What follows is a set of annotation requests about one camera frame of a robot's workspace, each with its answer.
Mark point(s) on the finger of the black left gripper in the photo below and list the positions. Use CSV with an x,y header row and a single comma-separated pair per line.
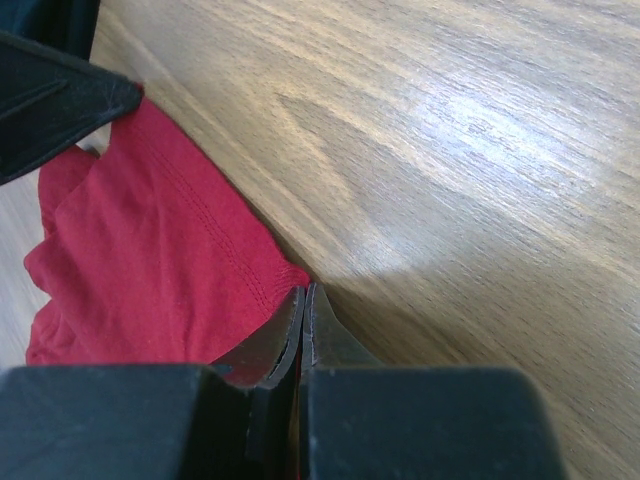
x,y
50,100

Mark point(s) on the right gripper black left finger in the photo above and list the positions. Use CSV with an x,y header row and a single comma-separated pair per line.
x,y
226,420

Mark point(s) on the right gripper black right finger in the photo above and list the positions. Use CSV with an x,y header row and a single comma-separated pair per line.
x,y
362,419

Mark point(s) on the red t-shirt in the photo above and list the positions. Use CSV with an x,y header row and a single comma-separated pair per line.
x,y
149,254

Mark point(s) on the folded black t-shirt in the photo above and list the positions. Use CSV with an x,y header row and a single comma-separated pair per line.
x,y
66,25

